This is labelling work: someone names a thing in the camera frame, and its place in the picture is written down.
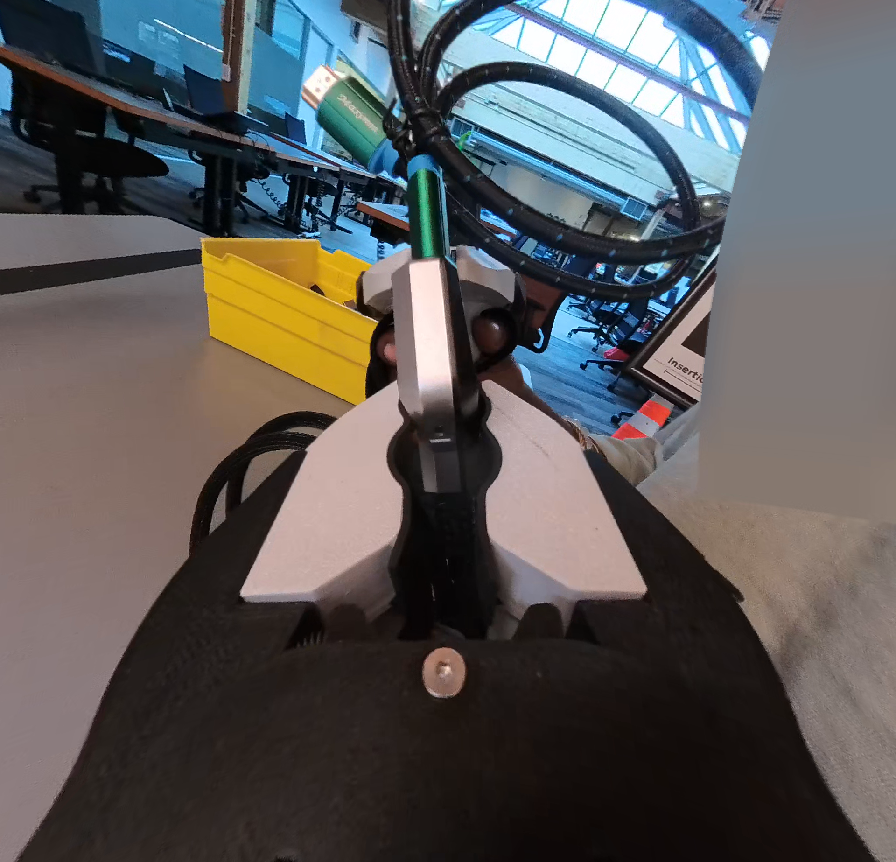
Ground black desk monitor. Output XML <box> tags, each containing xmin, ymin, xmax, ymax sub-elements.
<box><xmin>0</xmin><ymin>0</ymin><xmax>95</xmax><ymax>75</ymax></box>

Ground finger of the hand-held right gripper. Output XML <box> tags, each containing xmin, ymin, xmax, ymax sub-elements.
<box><xmin>455</xmin><ymin>245</ymin><xmax>527</xmax><ymax>311</ymax></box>
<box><xmin>356</xmin><ymin>260</ymin><xmax>401</xmax><ymax>315</ymax></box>

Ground person's right hand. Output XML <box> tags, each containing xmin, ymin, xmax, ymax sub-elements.
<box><xmin>473</xmin><ymin>313</ymin><xmax>547</xmax><ymax>404</ymax></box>

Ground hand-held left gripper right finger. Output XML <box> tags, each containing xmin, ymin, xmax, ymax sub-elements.
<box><xmin>479</xmin><ymin>379</ymin><xmax>648</xmax><ymax>625</ymax></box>

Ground orange traffic cone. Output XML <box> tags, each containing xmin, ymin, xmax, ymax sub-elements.
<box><xmin>611</xmin><ymin>398</ymin><xmax>670</xmax><ymax>443</ymax></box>

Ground braided hdmi cable green plugs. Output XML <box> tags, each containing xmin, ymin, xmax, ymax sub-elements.
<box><xmin>301</xmin><ymin>0</ymin><xmax>764</xmax><ymax>299</ymax></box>

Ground yellow plastic bin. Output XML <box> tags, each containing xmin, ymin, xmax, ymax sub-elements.
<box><xmin>201</xmin><ymin>238</ymin><xmax>380</xmax><ymax>406</ymax></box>

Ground dark framed white panel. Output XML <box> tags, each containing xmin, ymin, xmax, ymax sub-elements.
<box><xmin>623</xmin><ymin>252</ymin><xmax>720</xmax><ymax>410</ymax></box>

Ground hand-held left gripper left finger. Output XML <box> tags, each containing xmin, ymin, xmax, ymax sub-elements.
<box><xmin>240</xmin><ymin>386</ymin><xmax>410</xmax><ymax>621</ymax></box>

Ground black office chair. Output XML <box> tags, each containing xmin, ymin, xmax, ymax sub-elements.
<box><xmin>10</xmin><ymin>71</ymin><xmax>170</xmax><ymax>213</ymax></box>

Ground wooden desk with black legs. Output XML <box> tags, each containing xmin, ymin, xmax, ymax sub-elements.
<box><xmin>0</xmin><ymin>43</ymin><xmax>340</xmax><ymax>238</ymax></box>
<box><xmin>356</xmin><ymin>200</ymin><xmax>522</xmax><ymax>248</ymax></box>

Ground black hdmi switch box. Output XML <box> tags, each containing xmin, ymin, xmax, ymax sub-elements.
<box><xmin>189</xmin><ymin>256</ymin><xmax>491</xmax><ymax>640</ymax></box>

